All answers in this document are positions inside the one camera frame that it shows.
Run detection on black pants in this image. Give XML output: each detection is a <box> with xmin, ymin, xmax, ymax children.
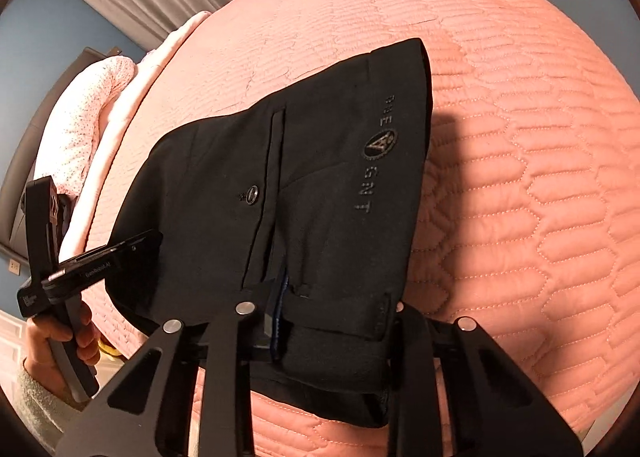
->
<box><xmin>105</xmin><ymin>38</ymin><xmax>433</xmax><ymax>428</ymax></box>

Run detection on grey sleeve forearm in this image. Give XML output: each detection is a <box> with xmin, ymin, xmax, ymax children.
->
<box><xmin>13</xmin><ymin>367</ymin><xmax>87</xmax><ymax>455</ymax></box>

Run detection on left hand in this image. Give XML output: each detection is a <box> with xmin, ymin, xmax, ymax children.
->
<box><xmin>23</xmin><ymin>301</ymin><xmax>100</xmax><ymax>399</ymax></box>

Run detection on light pink blanket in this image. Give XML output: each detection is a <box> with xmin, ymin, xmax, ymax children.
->
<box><xmin>61</xmin><ymin>11</ymin><xmax>210</xmax><ymax>260</ymax></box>

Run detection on dark bed headboard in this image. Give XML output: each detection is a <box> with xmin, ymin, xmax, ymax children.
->
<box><xmin>0</xmin><ymin>47</ymin><xmax>122</xmax><ymax>264</ymax></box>

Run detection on pink dotted pillow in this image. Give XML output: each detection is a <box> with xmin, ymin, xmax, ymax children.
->
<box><xmin>34</xmin><ymin>55</ymin><xmax>137</xmax><ymax>199</ymax></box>

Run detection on salmon quilted bedspread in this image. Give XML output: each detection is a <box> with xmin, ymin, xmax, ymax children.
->
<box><xmin>56</xmin><ymin>0</ymin><xmax>640</xmax><ymax>457</ymax></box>

